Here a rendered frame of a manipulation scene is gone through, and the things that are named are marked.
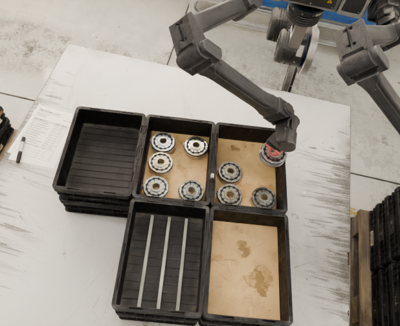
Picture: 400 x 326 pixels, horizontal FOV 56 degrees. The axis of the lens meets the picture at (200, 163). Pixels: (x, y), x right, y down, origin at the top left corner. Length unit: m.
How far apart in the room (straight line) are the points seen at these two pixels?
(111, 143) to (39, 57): 1.75
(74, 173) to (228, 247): 0.70
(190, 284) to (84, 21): 2.65
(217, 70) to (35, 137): 1.12
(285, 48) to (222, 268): 0.92
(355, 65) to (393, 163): 2.08
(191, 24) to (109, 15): 2.61
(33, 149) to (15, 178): 0.16
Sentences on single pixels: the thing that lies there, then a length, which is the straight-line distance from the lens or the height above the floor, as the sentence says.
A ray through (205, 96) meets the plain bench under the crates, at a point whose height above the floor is 0.70.
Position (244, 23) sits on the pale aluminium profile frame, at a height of 0.14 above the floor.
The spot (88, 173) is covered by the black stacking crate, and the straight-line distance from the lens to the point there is 1.64.
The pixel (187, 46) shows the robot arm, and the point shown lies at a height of 1.54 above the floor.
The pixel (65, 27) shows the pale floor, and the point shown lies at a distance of 3.55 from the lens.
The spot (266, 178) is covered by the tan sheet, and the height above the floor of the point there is 0.83.
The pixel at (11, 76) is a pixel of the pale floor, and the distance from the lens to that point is 3.25.
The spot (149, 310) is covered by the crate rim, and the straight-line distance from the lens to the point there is 1.33.
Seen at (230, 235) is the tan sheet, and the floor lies 0.83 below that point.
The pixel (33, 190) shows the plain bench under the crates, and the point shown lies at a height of 0.70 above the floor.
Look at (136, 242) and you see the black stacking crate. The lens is 1.50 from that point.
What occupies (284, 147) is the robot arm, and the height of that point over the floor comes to 1.22.
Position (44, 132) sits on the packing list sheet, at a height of 0.70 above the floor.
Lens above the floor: 2.24
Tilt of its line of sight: 59 degrees down
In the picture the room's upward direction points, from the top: 10 degrees clockwise
